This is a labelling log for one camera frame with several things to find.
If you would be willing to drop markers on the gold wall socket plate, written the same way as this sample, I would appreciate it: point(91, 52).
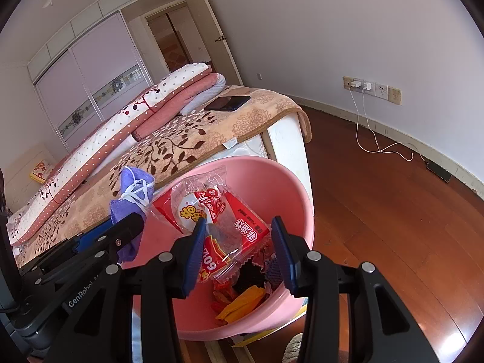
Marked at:
point(347, 81)

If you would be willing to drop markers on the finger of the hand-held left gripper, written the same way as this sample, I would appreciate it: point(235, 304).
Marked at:
point(128, 227)
point(92, 240)

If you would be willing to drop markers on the white plug charger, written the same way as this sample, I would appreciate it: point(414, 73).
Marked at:
point(367, 86)
point(356, 84)

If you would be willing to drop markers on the brown hallway door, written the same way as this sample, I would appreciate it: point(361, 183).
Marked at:
point(174, 41)

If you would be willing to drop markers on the dotted floral folded quilt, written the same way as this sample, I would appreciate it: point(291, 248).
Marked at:
point(113, 136)

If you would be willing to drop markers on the yellow floral pillow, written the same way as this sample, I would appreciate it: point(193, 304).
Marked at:
point(41, 172)

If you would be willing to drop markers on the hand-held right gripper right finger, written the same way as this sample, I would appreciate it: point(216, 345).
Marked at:
point(281, 253)

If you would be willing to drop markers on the pink plastic bucket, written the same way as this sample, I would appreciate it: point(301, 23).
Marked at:
point(257, 177)

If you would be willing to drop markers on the blue foam fruit net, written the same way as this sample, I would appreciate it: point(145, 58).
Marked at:
point(273, 272)

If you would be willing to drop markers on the white sliding-door wardrobe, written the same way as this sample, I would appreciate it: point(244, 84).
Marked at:
point(98, 68)

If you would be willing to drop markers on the small gold switch plate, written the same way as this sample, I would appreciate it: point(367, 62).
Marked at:
point(395, 95)

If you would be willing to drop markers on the white wall socket plate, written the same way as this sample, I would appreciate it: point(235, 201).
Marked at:
point(382, 90)

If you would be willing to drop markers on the cream room door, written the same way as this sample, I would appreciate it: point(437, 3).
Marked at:
point(223, 60)

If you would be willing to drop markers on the beige leaf-print blanket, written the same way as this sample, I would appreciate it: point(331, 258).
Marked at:
point(211, 128)

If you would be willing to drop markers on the grey fuzzy slipper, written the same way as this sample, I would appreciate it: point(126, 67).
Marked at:
point(293, 349)

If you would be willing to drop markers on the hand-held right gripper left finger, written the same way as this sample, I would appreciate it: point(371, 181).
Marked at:
point(194, 257)

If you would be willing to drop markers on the red clear snack wrapper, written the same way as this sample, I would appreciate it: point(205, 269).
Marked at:
point(234, 215)

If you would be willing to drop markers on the black smartphone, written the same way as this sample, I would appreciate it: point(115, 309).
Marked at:
point(227, 103)

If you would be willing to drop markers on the cream wooden bed frame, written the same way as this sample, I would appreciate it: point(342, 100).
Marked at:
point(287, 147)

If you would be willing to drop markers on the yellow foam fruit net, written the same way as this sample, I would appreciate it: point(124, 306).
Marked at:
point(242, 300)

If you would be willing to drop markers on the purple face mask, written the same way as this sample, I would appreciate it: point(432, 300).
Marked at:
point(130, 181)

